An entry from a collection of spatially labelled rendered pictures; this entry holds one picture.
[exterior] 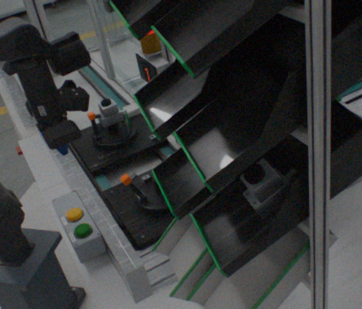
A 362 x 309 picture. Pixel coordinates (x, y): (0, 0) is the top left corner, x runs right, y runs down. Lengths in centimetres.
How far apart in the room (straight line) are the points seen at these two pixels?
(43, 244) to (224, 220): 43
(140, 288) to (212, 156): 54
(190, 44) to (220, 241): 32
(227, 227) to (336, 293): 42
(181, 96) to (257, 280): 33
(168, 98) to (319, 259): 34
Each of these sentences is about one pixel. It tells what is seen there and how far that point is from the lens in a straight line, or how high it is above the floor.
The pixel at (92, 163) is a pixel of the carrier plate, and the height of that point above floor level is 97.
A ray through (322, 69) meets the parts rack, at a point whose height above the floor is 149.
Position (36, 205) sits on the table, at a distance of 152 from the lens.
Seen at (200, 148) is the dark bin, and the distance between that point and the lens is 68.
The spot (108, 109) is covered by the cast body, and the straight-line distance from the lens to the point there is 142.
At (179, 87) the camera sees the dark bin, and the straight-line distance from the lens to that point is 79.
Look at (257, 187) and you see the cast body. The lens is 70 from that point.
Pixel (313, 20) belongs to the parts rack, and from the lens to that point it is 53.
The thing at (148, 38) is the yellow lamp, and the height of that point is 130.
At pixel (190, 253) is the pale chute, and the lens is 99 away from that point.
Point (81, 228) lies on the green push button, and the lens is 120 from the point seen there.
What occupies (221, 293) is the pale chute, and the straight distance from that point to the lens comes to 92.
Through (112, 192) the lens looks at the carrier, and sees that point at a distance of 128.
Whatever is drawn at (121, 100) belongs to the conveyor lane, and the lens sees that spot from 174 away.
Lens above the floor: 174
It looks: 34 degrees down
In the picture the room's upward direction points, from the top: 11 degrees counter-clockwise
